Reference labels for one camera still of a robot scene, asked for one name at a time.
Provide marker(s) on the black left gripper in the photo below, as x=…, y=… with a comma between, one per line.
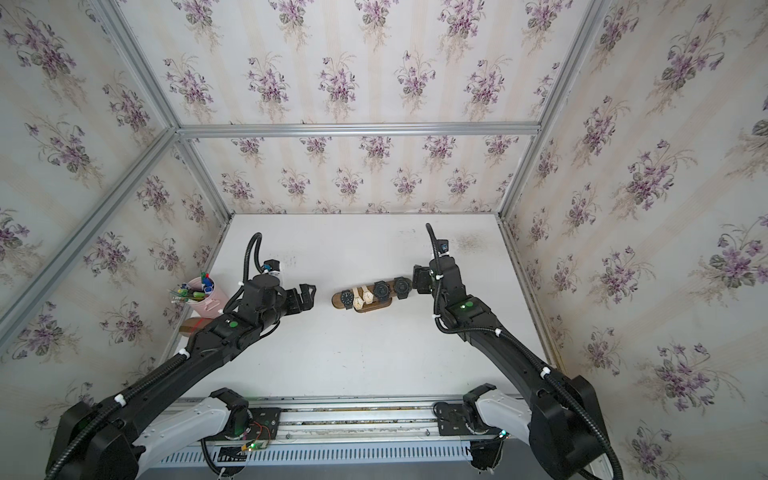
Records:
x=308, y=299

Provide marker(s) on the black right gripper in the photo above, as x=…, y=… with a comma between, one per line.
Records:
x=420, y=278

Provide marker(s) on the brown wooden watch stand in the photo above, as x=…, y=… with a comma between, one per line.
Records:
x=368, y=308

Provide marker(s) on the dark grey strap watch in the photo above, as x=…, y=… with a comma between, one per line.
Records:
x=346, y=298

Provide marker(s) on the black square digital watch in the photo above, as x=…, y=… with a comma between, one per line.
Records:
x=382, y=291

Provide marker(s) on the black round bracelet watch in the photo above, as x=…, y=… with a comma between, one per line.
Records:
x=402, y=287

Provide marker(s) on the beige band smartwatch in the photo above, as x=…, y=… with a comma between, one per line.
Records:
x=367, y=295

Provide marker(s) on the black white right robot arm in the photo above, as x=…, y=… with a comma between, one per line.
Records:
x=564, y=425

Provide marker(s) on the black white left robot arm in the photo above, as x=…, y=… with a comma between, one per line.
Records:
x=120, y=436

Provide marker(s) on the pink pen cup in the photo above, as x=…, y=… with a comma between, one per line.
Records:
x=202, y=294

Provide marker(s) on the brown plaid case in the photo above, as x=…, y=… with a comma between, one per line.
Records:
x=192, y=325

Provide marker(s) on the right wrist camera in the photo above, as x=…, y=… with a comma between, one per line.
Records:
x=442, y=246

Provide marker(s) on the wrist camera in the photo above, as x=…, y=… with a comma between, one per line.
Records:
x=442, y=246
x=271, y=266

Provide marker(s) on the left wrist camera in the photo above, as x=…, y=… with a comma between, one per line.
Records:
x=271, y=266

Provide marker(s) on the aluminium mounting rail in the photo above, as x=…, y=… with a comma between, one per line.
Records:
x=306, y=420

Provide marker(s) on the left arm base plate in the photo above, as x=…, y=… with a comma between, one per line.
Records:
x=258, y=424

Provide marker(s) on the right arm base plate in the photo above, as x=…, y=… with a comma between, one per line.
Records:
x=452, y=421

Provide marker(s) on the slotted white cable duct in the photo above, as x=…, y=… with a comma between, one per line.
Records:
x=343, y=453

